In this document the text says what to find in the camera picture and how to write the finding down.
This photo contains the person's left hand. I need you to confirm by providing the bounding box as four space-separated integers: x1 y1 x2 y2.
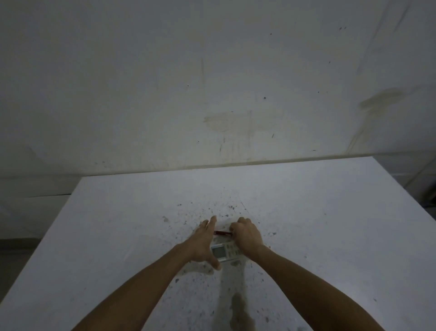
180 216 223 271

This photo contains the person's right forearm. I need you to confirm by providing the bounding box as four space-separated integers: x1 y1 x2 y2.
244 244 386 331

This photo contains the white remote control with screen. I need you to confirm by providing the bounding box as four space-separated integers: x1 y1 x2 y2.
210 240 244 263

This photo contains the person's left forearm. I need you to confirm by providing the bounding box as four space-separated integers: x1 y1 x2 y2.
72 244 192 331

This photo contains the person's right hand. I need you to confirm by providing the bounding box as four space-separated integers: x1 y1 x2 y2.
229 217 265 260

